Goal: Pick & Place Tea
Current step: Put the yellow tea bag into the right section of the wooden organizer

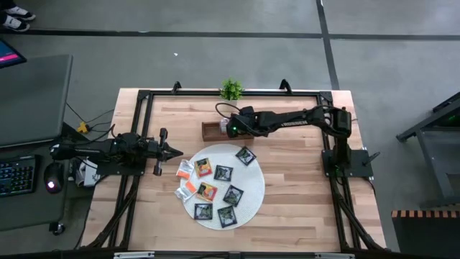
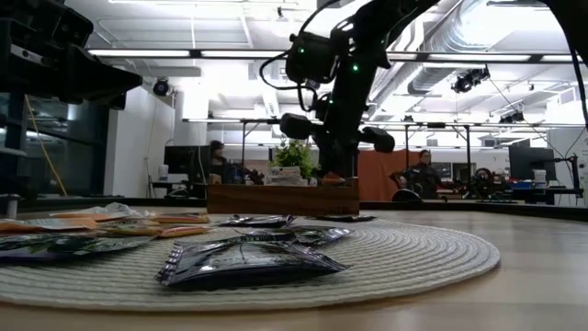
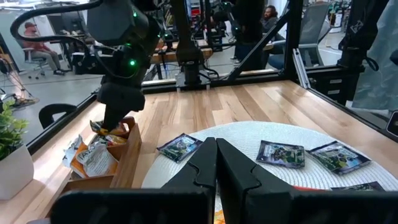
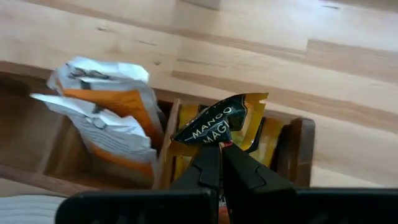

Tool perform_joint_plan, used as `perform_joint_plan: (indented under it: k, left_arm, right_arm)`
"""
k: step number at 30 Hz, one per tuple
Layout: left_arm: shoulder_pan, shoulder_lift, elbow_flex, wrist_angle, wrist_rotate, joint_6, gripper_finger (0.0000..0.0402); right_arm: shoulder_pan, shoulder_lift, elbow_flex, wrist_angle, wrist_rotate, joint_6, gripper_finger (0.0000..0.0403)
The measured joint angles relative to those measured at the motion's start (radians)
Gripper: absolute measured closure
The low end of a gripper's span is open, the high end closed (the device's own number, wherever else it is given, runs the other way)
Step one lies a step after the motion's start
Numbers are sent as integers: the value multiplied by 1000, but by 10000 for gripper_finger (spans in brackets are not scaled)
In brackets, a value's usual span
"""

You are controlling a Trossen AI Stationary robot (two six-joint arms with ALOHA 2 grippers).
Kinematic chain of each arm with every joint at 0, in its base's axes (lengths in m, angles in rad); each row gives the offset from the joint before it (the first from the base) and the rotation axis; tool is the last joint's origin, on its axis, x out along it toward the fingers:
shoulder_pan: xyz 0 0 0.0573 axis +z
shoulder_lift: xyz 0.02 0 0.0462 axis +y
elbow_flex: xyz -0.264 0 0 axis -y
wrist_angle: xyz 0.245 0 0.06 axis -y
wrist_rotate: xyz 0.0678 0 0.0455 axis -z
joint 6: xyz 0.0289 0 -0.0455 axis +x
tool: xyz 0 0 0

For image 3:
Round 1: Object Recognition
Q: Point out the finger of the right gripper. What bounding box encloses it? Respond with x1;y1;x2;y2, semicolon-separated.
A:
103;104;116;131
113;106;127;130

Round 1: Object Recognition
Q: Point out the wooden tea organizer box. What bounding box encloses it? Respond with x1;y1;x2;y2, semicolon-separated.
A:
45;116;143;218

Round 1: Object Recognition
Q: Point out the person's foot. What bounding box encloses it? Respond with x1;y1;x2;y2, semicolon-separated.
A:
12;96;40;110

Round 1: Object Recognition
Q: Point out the wooden desk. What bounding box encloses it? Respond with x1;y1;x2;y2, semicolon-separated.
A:
149;39;274;65

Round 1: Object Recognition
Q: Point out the white office chair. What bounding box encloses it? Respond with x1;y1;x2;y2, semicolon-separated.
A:
23;48;49;80

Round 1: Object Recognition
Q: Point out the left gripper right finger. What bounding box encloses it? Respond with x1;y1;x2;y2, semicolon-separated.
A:
216;138;398;224

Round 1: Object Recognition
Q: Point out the grey office chair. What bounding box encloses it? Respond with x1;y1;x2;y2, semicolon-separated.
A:
298;1;332;68

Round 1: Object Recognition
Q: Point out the person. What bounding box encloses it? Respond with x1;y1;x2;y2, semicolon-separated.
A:
21;21;66;77
261;4;287;69
231;0;267;71

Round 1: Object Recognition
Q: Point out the Ahmad blackcurrant tea packet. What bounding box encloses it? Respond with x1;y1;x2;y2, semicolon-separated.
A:
156;133;203;164
256;139;306;169
330;180;387;192
306;140;373;175

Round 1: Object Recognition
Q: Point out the grey cover sheet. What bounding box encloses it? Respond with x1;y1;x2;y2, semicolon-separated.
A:
351;0;398;111

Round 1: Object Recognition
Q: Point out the black drawer cabinet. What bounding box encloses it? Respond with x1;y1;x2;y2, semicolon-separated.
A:
306;65;366;105

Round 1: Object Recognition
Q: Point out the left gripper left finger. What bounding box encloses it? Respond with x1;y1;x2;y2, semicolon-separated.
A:
49;137;218;224

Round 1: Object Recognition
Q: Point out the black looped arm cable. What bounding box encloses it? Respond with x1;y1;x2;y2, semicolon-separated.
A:
9;0;105;46

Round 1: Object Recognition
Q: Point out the round white plate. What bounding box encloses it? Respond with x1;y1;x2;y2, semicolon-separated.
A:
141;120;398;224

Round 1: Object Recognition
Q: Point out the small potted green plant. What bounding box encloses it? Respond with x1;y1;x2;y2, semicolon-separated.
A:
0;99;35;200

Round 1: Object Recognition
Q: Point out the black arched frame handle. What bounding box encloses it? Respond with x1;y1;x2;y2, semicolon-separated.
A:
38;103;78;130

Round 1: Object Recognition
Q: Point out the black equipment stand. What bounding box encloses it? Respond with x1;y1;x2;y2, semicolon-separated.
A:
338;0;389;68

